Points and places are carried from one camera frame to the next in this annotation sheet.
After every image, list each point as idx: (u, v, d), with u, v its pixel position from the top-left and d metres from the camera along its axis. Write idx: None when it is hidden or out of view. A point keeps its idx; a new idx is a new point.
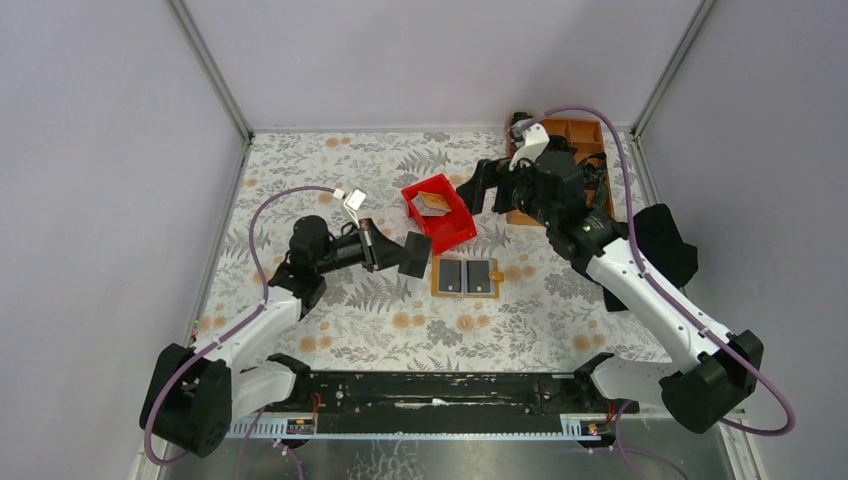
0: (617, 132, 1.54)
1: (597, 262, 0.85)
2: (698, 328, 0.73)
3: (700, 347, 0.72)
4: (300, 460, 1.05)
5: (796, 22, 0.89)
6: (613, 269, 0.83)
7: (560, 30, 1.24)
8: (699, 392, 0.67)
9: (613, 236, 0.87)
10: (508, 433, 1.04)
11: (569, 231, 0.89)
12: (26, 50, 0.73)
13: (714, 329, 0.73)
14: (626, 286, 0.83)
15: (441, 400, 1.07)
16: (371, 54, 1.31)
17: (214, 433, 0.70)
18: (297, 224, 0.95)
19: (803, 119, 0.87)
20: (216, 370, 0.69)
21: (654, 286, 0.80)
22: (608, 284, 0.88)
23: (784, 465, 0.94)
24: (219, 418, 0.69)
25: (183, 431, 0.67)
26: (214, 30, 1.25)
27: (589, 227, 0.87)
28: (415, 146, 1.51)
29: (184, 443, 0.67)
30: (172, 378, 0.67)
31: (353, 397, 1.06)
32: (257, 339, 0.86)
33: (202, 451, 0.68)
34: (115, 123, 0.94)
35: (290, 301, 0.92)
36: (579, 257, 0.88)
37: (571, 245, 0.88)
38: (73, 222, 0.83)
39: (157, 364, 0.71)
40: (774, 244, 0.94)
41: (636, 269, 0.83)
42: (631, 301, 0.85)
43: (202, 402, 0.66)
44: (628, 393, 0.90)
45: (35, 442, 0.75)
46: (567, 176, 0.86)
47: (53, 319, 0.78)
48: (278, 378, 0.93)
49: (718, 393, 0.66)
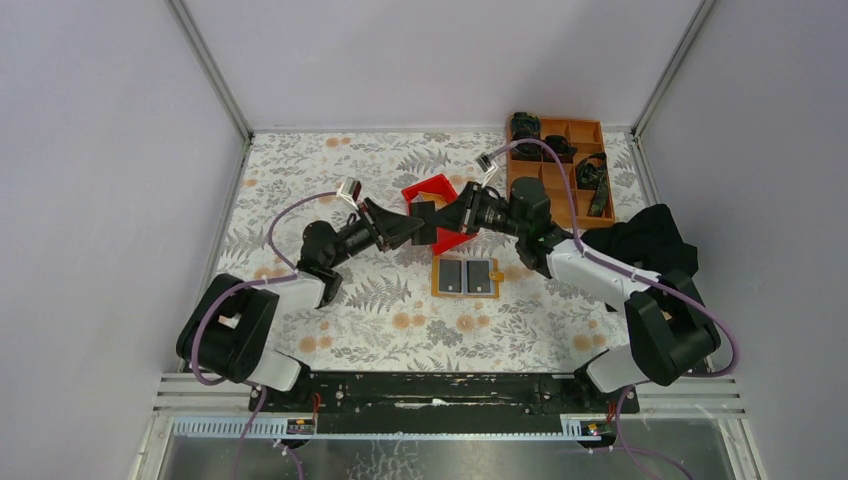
0: (617, 133, 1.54)
1: (550, 260, 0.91)
2: (629, 276, 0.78)
3: (632, 288, 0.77)
4: (300, 460, 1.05)
5: (795, 22, 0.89)
6: (560, 259, 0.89)
7: (560, 30, 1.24)
8: (643, 331, 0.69)
9: (563, 240, 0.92)
10: (508, 433, 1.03)
11: (532, 243, 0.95)
12: (25, 51, 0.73)
13: (643, 273, 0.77)
14: (576, 269, 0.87)
15: (441, 400, 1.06)
16: (372, 54, 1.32)
17: (248, 363, 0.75)
18: (307, 232, 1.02)
19: (804, 119, 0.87)
20: (266, 293, 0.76)
21: (596, 261, 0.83)
22: (565, 276, 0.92)
23: (784, 466, 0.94)
24: (254, 348, 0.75)
25: (220, 356, 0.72)
26: (214, 31, 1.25)
27: (544, 239, 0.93)
28: (415, 146, 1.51)
29: (220, 368, 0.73)
30: (222, 299, 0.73)
31: (353, 397, 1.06)
32: (295, 297, 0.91)
33: (237, 377, 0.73)
34: (115, 124, 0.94)
35: (316, 282, 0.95)
36: (541, 266, 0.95)
37: (533, 258, 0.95)
38: (73, 222, 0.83)
39: (207, 292, 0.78)
40: (774, 244, 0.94)
41: (578, 253, 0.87)
42: (586, 284, 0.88)
43: (249, 323, 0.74)
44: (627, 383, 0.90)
45: (34, 442, 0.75)
46: (536, 200, 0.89)
47: (52, 321, 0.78)
48: (284, 364, 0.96)
49: (655, 324, 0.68)
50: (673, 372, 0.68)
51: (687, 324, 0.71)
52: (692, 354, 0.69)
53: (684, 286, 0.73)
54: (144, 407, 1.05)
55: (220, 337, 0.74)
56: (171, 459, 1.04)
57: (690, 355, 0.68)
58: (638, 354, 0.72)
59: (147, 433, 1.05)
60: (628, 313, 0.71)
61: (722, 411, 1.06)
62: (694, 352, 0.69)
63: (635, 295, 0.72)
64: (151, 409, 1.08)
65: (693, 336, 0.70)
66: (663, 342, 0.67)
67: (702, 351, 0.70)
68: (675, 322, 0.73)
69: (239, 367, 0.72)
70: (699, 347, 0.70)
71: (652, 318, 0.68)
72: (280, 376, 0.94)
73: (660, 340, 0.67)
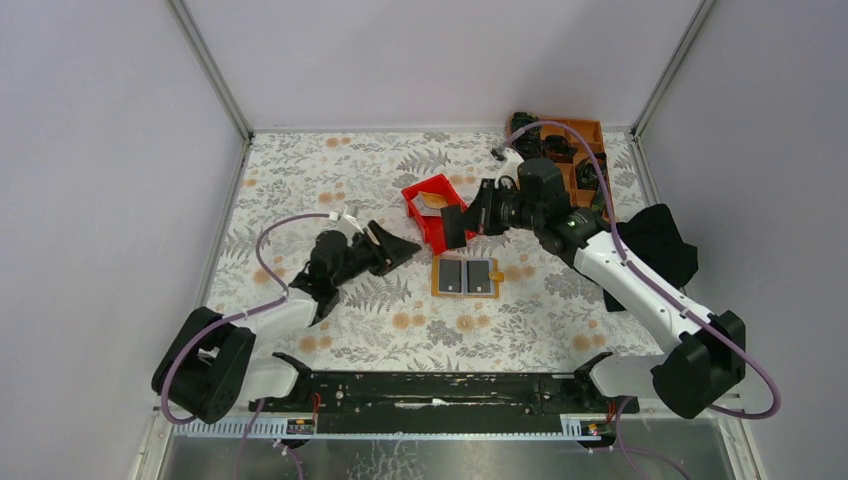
0: (617, 133, 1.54)
1: (581, 255, 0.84)
2: (680, 310, 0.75)
3: (682, 326, 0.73)
4: (300, 460, 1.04)
5: (795, 22, 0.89)
6: (594, 259, 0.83)
7: (561, 30, 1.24)
8: (684, 371, 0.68)
9: (597, 230, 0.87)
10: (508, 433, 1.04)
11: (553, 227, 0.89)
12: (25, 49, 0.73)
13: (694, 309, 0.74)
14: (610, 274, 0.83)
15: (441, 400, 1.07)
16: (372, 54, 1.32)
17: (223, 402, 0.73)
18: (320, 237, 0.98)
19: (803, 118, 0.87)
20: (240, 335, 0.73)
21: (639, 275, 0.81)
22: (593, 275, 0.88)
23: (785, 466, 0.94)
24: (229, 389, 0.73)
25: (194, 395, 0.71)
26: (214, 30, 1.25)
27: (574, 223, 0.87)
28: (415, 146, 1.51)
29: (193, 407, 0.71)
30: (194, 340, 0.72)
31: (353, 397, 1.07)
32: (279, 323, 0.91)
33: (209, 418, 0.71)
34: (114, 123, 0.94)
35: (307, 301, 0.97)
36: (565, 252, 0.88)
37: (558, 241, 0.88)
38: (72, 222, 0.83)
39: (182, 328, 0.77)
40: (775, 243, 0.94)
41: (618, 256, 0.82)
42: (617, 291, 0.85)
43: (222, 365, 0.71)
44: (627, 388, 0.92)
45: (34, 442, 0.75)
46: (546, 174, 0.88)
47: (52, 320, 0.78)
48: (281, 369, 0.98)
49: (702, 371, 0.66)
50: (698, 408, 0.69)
51: (723, 363, 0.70)
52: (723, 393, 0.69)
53: (733, 330, 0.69)
54: (143, 407, 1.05)
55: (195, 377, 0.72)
56: (171, 459, 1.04)
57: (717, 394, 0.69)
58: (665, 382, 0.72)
59: (147, 433, 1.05)
60: (673, 353, 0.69)
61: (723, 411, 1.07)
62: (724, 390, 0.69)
63: (682, 342, 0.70)
64: (151, 409, 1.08)
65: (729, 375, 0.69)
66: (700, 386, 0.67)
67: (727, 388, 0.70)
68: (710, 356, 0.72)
69: (212, 409, 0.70)
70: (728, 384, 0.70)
71: (699, 364, 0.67)
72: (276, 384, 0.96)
73: (697, 383, 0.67)
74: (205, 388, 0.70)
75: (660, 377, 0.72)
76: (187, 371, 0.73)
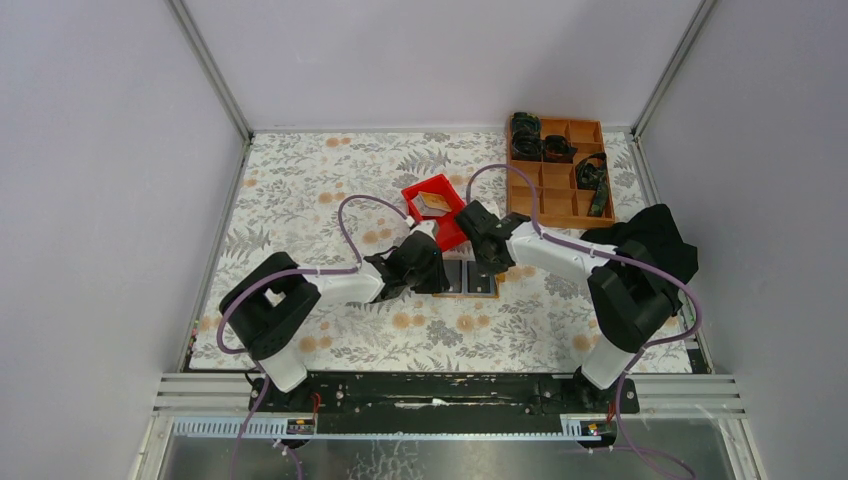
0: (617, 133, 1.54)
1: (510, 246, 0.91)
2: (588, 253, 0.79)
3: (593, 264, 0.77)
4: (300, 460, 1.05)
5: (796, 22, 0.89)
6: (519, 243, 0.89)
7: (561, 29, 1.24)
8: (604, 299, 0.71)
9: (519, 224, 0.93)
10: (508, 434, 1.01)
11: (490, 241, 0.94)
12: (26, 49, 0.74)
13: (601, 248, 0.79)
14: (536, 251, 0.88)
15: (441, 400, 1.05)
16: (372, 54, 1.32)
17: (272, 346, 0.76)
18: (415, 232, 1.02)
19: (804, 118, 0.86)
20: (308, 290, 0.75)
21: (552, 240, 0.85)
22: (530, 261, 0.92)
23: (784, 466, 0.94)
24: (281, 336, 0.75)
25: (249, 330, 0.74)
26: (214, 30, 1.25)
27: (501, 225, 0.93)
28: (415, 146, 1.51)
29: (245, 341, 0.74)
30: (268, 278, 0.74)
31: (353, 397, 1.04)
32: (344, 290, 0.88)
33: (256, 354, 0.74)
34: (115, 123, 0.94)
35: (376, 281, 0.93)
36: (501, 254, 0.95)
37: (493, 244, 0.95)
38: (73, 221, 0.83)
39: (264, 265, 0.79)
40: (775, 243, 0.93)
41: (537, 235, 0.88)
42: (549, 266, 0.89)
43: (282, 312, 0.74)
44: (619, 368, 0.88)
45: (35, 441, 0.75)
46: (467, 206, 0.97)
47: (54, 319, 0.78)
48: (294, 367, 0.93)
49: (617, 294, 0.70)
50: (640, 337, 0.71)
51: (647, 289, 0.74)
52: (655, 318, 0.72)
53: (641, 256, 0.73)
54: (143, 408, 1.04)
55: (257, 312, 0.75)
56: (171, 459, 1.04)
57: (652, 322, 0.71)
58: (604, 320, 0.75)
59: (147, 433, 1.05)
60: (591, 288, 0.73)
61: (722, 411, 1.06)
62: (658, 316, 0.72)
63: (596, 272, 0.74)
64: (151, 409, 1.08)
65: (656, 300, 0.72)
66: (626, 312, 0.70)
67: (666, 313, 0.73)
68: (636, 289, 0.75)
69: (261, 347, 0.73)
70: (661, 310, 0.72)
71: (613, 290, 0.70)
72: (283, 375, 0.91)
73: (624, 308, 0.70)
74: (261, 326, 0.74)
75: (598, 314, 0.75)
76: (250, 306, 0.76)
